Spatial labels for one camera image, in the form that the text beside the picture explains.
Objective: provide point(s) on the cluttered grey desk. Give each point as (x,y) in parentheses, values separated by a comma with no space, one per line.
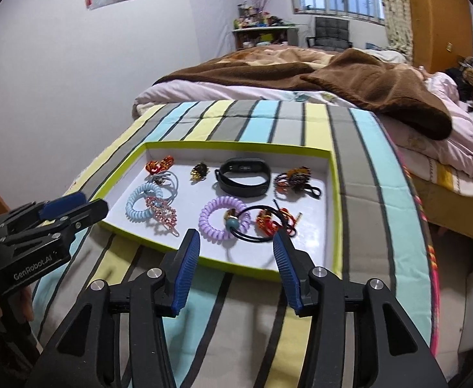
(266,35)

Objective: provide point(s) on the person's left hand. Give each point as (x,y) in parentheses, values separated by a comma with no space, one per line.
(21,305)

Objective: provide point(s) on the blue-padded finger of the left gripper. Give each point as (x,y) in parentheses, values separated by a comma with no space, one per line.
(33,214)

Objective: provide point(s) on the orange wooden wardrobe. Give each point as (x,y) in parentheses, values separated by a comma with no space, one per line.
(442,31)

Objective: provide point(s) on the black office chair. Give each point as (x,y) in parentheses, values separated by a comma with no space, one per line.
(330,34)

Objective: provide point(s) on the small gold black brooch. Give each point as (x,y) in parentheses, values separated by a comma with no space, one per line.
(199,172)

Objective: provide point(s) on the brown fleece blanket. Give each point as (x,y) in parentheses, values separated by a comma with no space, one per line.
(391,89)

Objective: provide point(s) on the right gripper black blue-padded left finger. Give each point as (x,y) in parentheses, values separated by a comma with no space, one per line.
(83,351)

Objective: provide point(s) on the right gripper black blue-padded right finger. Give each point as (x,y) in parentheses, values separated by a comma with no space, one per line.
(389,351)

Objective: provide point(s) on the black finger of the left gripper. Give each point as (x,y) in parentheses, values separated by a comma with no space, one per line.
(69,223)

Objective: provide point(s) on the lime green shallow tray box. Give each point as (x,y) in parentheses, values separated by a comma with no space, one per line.
(302,180)

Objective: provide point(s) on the striped quilt cover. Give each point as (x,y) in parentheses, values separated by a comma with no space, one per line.
(236,330)

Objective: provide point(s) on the floral patterned curtain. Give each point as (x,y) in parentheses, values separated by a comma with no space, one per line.
(398,24)

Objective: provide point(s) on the black fitness band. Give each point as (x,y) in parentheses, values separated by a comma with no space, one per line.
(244,177)

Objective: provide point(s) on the black elastic with teal bead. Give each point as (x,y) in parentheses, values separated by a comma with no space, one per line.
(260,223)

